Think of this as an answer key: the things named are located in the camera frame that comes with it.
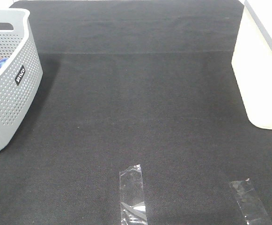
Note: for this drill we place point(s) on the black table mat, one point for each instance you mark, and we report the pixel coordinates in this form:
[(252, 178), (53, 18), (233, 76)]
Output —
[(127, 83)]

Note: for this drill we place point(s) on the middle clear tape strip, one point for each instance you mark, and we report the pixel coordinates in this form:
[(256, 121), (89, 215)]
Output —
[(132, 202)]

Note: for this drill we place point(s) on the clear tape strip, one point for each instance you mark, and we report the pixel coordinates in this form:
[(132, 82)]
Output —
[(249, 203), (132, 202)]

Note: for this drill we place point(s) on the grey perforated laundry basket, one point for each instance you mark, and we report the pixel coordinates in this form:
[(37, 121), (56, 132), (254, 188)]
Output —
[(21, 74)]

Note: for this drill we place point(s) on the white plastic basket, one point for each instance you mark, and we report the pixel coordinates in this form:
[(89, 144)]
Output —
[(252, 61)]

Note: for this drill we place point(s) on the right clear tape strip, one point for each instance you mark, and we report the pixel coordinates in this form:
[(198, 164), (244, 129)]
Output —
[(249, 203)]

